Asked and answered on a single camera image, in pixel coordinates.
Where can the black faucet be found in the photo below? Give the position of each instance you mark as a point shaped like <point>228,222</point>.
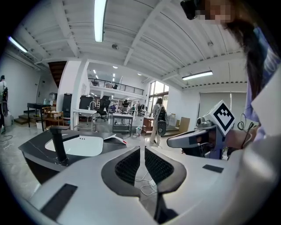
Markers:
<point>58,142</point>

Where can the wooden cabinet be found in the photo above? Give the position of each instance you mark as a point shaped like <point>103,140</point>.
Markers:
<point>147,125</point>

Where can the black desk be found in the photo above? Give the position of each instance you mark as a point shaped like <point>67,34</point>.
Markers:
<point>36,105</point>

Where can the grey roller blind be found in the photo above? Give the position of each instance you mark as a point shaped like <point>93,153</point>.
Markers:
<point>219,103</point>

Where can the round ceiling sensor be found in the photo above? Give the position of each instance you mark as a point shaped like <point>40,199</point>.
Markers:
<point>115,46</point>

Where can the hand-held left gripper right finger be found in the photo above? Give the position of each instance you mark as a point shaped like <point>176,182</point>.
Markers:
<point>193,175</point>

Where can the long ceiling light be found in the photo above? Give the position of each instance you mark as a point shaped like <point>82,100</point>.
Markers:
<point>100,19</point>
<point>197,75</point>
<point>17,44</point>

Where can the person's face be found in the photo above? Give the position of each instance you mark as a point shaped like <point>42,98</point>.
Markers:
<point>216,13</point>

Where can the dark staircase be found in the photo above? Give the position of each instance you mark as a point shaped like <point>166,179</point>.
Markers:
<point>57,71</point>

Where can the white curved faucet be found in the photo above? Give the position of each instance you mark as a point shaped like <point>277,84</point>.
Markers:
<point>89,107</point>

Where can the tall black cabinet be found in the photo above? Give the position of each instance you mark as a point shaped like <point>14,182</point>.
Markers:
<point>67,105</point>

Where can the brown cardboard sheet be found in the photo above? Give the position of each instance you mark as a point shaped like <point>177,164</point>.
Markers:
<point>184,124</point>

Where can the black office chair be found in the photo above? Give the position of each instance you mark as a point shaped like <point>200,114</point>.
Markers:
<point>103,105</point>

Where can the white bucket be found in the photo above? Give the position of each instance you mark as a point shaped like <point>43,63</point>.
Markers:
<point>138,131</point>

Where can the white power strip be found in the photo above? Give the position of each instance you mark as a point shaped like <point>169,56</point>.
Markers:
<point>152,182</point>

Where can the large window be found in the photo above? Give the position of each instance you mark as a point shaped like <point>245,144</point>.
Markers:
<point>159,91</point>

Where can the person's lavender shirt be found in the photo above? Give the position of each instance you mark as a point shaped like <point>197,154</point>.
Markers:
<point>267,55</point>

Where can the person's right forearm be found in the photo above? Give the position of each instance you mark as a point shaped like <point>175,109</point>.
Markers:
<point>237,138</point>

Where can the black head-mounted camera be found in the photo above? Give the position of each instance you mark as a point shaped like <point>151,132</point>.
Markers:
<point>188,8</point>

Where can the black mezzanine railing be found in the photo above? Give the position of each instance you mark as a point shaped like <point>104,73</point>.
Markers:
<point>116,85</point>

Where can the white squeegee red blade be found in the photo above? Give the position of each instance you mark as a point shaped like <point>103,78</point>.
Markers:
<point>115,138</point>

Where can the black-framed white washstand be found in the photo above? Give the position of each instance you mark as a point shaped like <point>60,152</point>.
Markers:
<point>122,116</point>

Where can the wooden cart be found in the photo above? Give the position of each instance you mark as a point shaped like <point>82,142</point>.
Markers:
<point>53,116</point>

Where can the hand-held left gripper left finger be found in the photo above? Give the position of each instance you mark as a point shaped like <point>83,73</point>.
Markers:
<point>87,186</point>

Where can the white sink stand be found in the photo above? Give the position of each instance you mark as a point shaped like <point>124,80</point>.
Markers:
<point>84,112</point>

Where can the white sink basin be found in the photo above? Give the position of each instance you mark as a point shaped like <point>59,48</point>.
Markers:
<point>83,145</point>

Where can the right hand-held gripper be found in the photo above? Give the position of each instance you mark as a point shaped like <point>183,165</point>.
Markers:
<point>222,118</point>

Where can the black table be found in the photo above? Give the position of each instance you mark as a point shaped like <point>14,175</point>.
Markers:
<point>33,145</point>

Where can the person's right hand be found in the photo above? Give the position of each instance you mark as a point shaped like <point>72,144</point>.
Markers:
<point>206,139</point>

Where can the wooden steps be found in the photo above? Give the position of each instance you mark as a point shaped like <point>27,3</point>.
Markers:
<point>20,119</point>

